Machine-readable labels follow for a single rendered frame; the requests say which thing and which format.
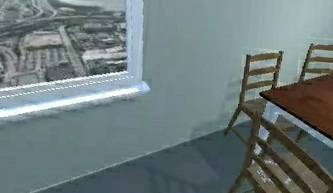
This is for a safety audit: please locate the wooden slatted chair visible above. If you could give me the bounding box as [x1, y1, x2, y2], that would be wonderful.
[219, 108, 333, 193]
[222, 46, 285, 142]
[292, 41, 333, 147]

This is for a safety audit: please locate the white framed window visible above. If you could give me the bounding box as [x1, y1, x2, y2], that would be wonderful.
[0, 0, 159, 141]

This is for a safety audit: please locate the brown wooden table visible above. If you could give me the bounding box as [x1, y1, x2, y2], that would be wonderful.
[253, 56, 333, 162]

